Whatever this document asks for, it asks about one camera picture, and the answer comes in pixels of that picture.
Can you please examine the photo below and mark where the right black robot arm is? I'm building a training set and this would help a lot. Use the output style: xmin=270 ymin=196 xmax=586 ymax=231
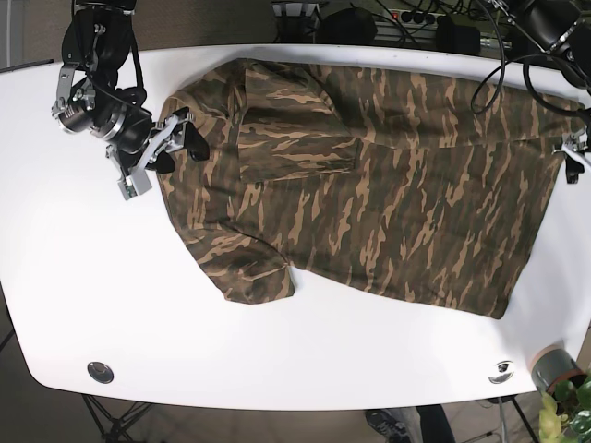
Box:
xmin=52 ymin=1 xmax=210 ymax=199

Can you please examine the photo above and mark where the grey plant pot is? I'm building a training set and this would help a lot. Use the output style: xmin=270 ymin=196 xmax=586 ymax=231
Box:
xmin=528 ymin=344 xmax=586 ymax=393

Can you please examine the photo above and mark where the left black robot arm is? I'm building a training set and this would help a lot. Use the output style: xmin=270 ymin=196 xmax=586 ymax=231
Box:
xmin=491 ymin=1 xmax=590 ymax=185

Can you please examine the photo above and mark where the camouflage pattern T-shirt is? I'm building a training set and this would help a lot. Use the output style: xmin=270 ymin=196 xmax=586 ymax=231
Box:
xmin=159 ymin=59 xmax=584 ymax=319

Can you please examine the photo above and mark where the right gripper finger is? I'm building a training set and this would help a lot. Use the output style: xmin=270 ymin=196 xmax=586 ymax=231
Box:
xmin=182 ymin=126 xmax=210 ymax=162
xmin=151 ymin=150 xmax=175 ymax=174

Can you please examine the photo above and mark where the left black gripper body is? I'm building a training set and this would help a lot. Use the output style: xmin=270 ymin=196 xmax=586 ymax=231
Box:
xmin=559 ymin=129 xmax=590 ymax=185

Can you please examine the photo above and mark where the right silver table grommet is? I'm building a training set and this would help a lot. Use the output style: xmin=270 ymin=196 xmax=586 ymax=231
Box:
xmin=488 ymin=360 xmax=515 ymax=385

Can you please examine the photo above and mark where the green potted plant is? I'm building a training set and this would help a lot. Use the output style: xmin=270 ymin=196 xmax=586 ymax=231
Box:
xmin=538 ymin=377 xmax=590 ymax=443

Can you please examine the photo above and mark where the silver table grommet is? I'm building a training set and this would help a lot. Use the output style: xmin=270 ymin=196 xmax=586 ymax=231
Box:
xmin=488 ymin=360 xmax=515 ymax=385
xmin=87 ymin=362 xmax=115 ymax=384

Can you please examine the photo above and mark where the left silver table grommet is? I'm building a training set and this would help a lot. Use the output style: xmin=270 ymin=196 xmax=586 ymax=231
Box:
xmin=87 ymin=362 xmax=115 ymax=384

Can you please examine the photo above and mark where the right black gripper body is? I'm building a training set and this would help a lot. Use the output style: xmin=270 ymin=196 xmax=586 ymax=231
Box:
xmin=105 ymin=109 xmax=191 ymax=198

